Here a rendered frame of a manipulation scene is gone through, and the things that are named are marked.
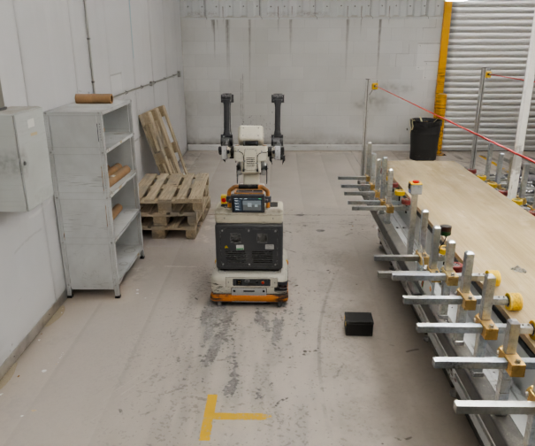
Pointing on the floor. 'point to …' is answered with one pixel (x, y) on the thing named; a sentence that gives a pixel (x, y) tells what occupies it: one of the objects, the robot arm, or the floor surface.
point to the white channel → (526, 96)
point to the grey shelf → (95, 192)
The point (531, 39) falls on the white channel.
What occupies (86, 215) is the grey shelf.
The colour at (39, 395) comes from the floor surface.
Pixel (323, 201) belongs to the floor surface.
